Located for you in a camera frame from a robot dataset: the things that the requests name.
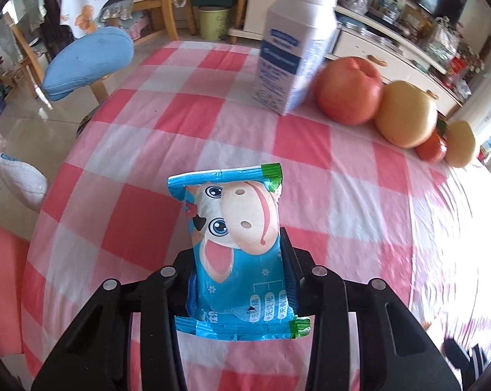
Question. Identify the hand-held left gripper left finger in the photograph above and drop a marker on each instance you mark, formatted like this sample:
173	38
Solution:
174	289

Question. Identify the small yellow pear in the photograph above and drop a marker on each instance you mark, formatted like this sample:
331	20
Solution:
459	144

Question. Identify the red apple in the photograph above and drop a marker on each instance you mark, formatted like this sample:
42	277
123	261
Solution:
347	89

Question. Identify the white plastic bottle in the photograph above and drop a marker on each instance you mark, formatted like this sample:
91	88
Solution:
294	49

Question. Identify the blue seat cushion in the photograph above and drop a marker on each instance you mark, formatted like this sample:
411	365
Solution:
86	63

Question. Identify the orange tangerine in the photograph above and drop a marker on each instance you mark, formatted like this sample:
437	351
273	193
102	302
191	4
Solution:
431	148

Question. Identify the orange print white cloth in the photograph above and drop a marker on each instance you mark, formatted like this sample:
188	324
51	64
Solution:
86	0

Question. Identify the wooden chair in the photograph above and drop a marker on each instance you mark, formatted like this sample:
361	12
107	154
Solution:
168	12

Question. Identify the green plastic bin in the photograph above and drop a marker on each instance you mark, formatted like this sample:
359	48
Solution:
213	24

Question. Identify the pink checkered tablecloth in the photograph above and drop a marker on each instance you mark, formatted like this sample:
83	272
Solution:
147	138

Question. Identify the cream television cabinet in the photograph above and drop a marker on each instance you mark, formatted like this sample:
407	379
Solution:
412	69

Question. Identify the large yellow pear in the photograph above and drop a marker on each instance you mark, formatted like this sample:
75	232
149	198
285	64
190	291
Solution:
408	114

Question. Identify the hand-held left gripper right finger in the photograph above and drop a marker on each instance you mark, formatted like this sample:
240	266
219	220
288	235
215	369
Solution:
300	289

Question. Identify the blue cartoon cow wrapper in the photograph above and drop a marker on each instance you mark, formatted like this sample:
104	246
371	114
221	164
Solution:
237	252

